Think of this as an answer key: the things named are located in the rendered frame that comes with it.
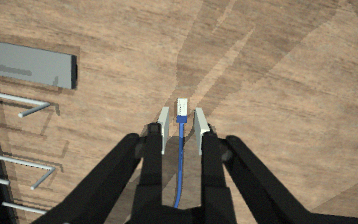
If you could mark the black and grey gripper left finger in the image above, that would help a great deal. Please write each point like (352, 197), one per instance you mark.
(92, 200)

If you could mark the blue patch cable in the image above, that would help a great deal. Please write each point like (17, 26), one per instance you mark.
(181, 133)

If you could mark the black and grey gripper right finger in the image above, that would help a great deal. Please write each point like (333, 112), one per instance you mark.
(269, 201)

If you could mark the white network cable plug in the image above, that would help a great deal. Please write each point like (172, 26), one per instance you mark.
(182, 110)

